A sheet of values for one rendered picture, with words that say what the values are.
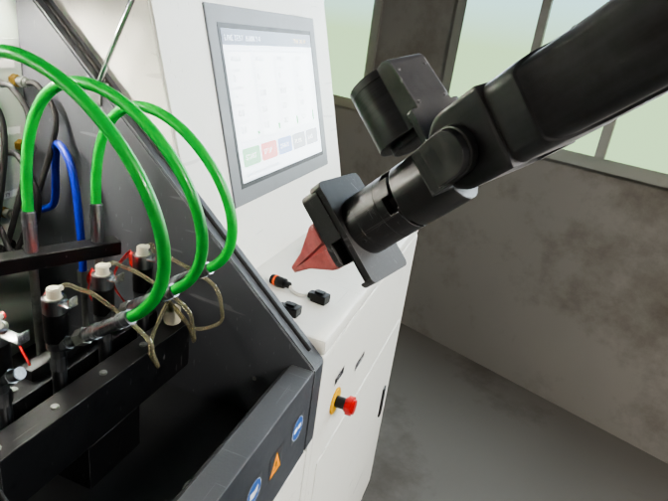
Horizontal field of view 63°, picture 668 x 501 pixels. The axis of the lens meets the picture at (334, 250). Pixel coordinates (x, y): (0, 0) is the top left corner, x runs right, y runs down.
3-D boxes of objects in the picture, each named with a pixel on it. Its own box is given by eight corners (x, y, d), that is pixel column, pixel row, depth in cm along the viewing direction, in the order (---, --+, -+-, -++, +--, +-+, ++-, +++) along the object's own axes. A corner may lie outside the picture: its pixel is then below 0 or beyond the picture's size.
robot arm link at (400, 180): (469, 196, 41) (497, 188, 45) (425, 116, 42) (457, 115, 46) (400, 236, 45) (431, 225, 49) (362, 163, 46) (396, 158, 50)
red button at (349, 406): (348, 426, 99) (352, 404, 97) (327, 419, 100) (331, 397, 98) (357, 411, 104) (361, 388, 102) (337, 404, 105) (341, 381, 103)
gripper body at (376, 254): (343, 181, 54) (399, 140, 50) (394, 271, 54) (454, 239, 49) (303, 192, 49) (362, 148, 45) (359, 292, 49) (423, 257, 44)
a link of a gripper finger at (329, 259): (294, 221, 59) (355, 177, 54) (326, 278, 59) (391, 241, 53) (251, 235, 54) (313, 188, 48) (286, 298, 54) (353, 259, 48)
